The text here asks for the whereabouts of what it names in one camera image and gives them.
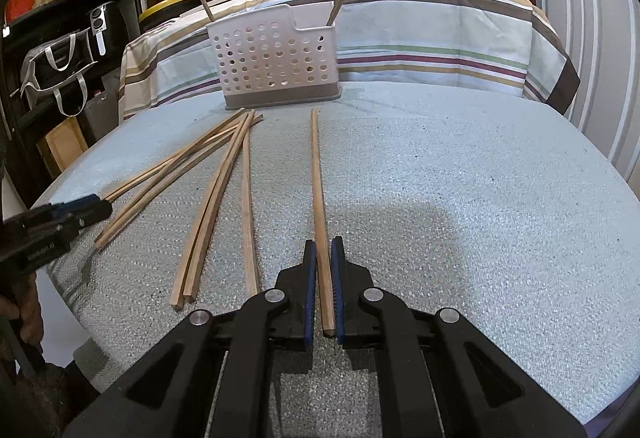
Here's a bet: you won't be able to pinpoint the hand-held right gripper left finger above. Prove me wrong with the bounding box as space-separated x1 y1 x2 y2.
62 239 318 438

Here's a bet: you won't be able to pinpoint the yellow lidded flat pan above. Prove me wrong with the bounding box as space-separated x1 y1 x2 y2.
138 0 203 36

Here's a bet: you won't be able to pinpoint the dark patterned cloth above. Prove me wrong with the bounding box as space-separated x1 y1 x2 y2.
0 343 108 438

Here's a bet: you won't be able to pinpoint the white cabinet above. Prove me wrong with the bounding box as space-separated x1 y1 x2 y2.
520 0 640 179

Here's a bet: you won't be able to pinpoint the black tote bag white straps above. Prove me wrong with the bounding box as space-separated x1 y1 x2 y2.
20 32 98 116

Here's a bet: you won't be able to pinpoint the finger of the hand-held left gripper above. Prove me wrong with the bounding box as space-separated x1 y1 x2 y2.
47 194 103 215
60 201 114 239

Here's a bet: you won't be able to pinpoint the black air fryer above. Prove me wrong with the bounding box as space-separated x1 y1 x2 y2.
82 1 118 59

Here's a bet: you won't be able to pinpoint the striped tablecloth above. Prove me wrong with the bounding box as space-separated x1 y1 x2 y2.
118 0 581 121

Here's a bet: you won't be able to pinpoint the person's left hand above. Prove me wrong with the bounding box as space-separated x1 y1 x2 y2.
0 275 46 349

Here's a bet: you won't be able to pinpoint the white perforated utensil basket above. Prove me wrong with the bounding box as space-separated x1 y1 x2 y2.
206 3 343 111

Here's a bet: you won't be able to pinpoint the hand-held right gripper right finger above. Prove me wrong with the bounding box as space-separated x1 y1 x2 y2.
330 237 588 438

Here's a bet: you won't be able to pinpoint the wooden board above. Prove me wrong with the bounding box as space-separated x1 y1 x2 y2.
37 115 88 174

